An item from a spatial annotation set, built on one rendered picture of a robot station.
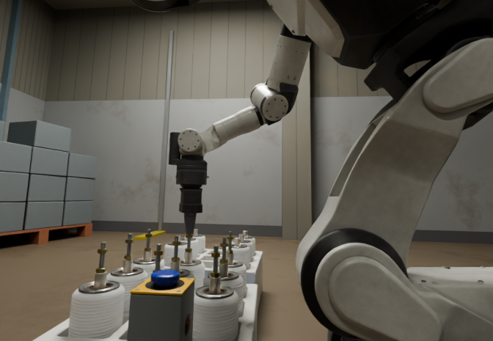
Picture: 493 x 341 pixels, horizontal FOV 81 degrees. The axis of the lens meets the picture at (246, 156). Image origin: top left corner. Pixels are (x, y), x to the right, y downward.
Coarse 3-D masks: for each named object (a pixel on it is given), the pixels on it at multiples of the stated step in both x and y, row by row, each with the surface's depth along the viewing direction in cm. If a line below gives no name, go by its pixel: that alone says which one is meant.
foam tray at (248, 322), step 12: (252, 288) 82; (252, 300) 72; (252, 312) 65; (60, 324) 57; (240, 324) 60; (252, 324) 59; (48, 336) 52; (60, 336) 54; (120, 336) 53; (240, 336) 54; (252, 336) 54
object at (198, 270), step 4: (200, 264) 80; (184, 268) 76; (188, 268) 76; (192, 268) 77; (196, 268) 77; (200, 268) 78; (204, 268) 80; (192, 272) 76; (196, 272) 77; (200, 272) 78; (204, 272) 80; (196, 276) 77; (200, 276) 78; (204, 276) 80; (196, 280) 77; (200, 280) 78; (196, 284) 77; (200, 284) 78; (196, 288) 77
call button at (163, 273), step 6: (162, 270) 42; (168, 270) 42; (174, 270) 43; (156, 276) 39; (162, 276) 39; (168, 276) 39; (174, 276) 40; (156, 282) 40; (162, 282) 39; (168, 282) 40; (174, 282) 40
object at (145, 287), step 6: (150, 276) 44; (144, 282) 41; (150, 282) 41; (180, 282) 41; (186, 282) 42; (192, 282) 42; (138, 288) 39; (144, 288) 39; (150, 288) 39; (156, 288) 39; (162, 288) 39; (168, 288) 39; (174, 288) 39; (180, 288) 39; (186, 288) 39; (156, 294) 37; (162, 294) 37; (168, 294) 37; (174, 294) 37; (180, 294) 37
